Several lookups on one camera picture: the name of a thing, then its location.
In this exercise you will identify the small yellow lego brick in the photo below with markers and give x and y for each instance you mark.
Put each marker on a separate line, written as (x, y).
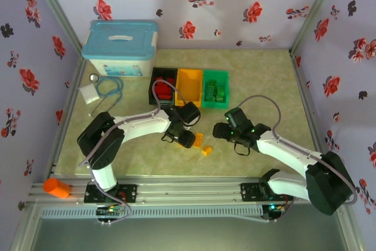
(207, 150)

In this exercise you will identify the green lego brick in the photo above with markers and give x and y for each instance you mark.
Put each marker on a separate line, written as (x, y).
(212, 85)
(221, 99)
(211, 95)
(222, 93)

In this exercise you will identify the red lego brick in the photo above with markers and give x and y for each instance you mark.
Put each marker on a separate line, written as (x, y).
(165, 95)
(161, 87)
(169, 80)

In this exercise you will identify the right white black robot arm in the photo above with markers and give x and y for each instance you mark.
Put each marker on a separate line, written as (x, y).
(293, 157)

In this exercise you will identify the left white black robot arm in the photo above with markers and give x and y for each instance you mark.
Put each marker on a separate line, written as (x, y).
(141, 123)

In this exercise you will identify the green plastic bin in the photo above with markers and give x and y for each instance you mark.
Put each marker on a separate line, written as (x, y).
(216, 105)

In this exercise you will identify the yellow plastic bin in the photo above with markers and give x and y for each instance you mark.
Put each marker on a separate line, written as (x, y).
(189, 86)

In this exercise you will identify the black plastic bin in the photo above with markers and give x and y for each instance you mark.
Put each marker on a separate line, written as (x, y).
(164, 72)

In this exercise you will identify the small circuit board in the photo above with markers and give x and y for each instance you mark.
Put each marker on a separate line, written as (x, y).
(274, 207)
(110, 210)

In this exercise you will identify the white packet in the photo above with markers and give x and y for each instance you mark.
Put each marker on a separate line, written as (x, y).
(88, 93)

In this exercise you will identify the blue stethoscope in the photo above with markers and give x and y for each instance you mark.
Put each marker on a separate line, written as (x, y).
(94, 77)

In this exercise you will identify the white storage box blue lid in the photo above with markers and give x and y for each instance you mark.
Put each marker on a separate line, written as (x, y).
(117, 45)

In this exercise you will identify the orange cylinder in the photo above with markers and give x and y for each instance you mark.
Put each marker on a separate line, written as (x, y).
(57, 188)

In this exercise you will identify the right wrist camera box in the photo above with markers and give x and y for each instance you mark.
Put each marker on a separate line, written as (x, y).
(236, 118)

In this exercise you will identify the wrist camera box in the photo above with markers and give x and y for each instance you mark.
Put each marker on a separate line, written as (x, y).
(191, 113)
(236, 118)

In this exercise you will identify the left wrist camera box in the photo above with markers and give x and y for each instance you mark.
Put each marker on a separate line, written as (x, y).
(191, 113)

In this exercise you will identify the long aluminium base rail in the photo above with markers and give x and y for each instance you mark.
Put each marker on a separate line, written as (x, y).
(188, 190)

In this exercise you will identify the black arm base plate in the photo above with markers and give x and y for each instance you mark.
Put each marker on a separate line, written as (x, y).
(129, 192)
(248, 190)

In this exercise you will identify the aluminium frame post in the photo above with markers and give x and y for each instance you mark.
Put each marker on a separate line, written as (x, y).
(316, 10)
(56, 10)

